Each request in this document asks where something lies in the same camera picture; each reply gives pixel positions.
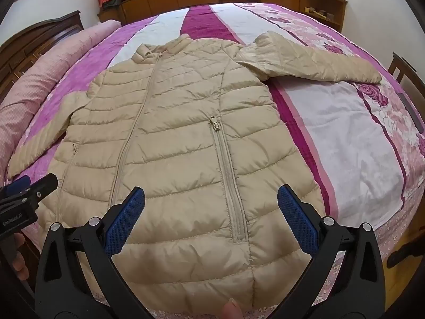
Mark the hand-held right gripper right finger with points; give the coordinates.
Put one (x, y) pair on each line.
(295, 219)

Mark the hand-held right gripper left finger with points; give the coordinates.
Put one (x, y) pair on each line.
(128, 219)

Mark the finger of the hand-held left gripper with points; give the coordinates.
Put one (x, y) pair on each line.
(46, 183)
(16, 185)

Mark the beige puffer jacket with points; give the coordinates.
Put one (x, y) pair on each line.
(186, 133)

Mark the person's left hand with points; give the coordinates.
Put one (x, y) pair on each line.
(20, 256)

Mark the person's right hand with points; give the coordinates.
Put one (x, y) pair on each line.
(231, 310)

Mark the purple white striped floral bedsheet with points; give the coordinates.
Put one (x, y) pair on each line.
(335, 126)

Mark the pink rolled quilt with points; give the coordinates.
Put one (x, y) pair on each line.
(49, 69)

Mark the dark wooden headboard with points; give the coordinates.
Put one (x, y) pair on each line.
(30, 40)

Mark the wooden chair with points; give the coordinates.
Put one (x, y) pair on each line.
(403, 69)

